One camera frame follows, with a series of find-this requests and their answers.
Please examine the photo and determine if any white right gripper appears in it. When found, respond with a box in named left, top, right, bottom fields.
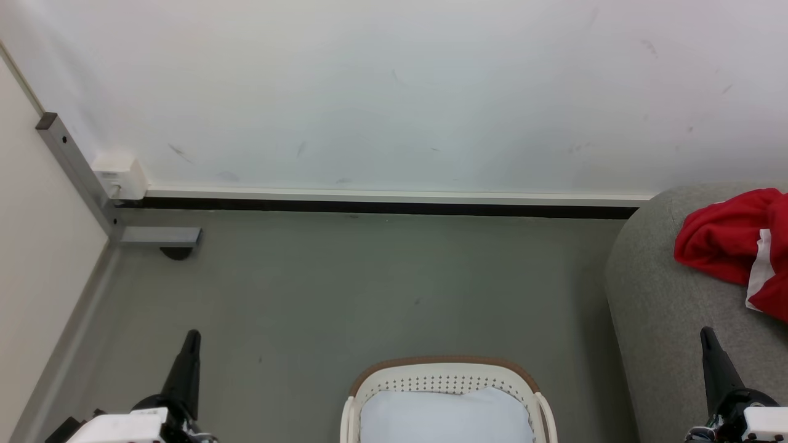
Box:
left=686, top=326, right=788, bottom=443

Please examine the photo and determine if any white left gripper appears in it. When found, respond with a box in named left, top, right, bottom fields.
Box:
left=43, top=329, right=216, bottom=443

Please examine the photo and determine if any red jersey clothing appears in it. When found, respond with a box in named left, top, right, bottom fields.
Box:
left=673, top=188, right=788, bottom=324

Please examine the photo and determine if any white perforated laundry basket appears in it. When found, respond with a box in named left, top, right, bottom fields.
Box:
left=340, top=355, right=559, bottom=443

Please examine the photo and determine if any grey fabric sofa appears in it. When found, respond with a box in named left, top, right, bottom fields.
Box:
left=605, top=182, right=788, bottom=443

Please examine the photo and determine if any white cloth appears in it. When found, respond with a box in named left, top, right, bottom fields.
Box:
left=359, top=386, right=536, bottom=443

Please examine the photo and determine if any white and black baseboard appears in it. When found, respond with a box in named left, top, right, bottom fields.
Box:
left=117, top=186, right=653, bottom=220

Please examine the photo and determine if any white wall box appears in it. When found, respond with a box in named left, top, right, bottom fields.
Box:
left=91, top=153, right=148, bottom=201

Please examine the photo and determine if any grey metal frame post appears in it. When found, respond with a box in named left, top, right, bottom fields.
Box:
left=35, top=112, right=203, bottom=248

